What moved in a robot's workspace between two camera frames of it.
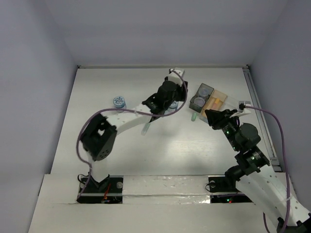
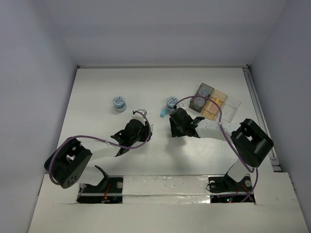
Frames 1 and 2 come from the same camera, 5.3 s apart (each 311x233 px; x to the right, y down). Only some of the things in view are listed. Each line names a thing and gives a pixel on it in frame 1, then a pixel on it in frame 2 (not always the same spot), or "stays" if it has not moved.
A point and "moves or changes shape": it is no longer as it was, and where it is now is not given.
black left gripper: x=176 y=90 to x=144 y=131
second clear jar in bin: x=204 y=91 stays
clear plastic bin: x=230 y=103 stays
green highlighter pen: x=145 y=129 moves or changes shape
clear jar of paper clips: x=199 y=101 stays
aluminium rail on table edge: x=266 y=128 stays
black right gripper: x=214 y=117 to x=175 y=130
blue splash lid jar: x=119 y=103 stays
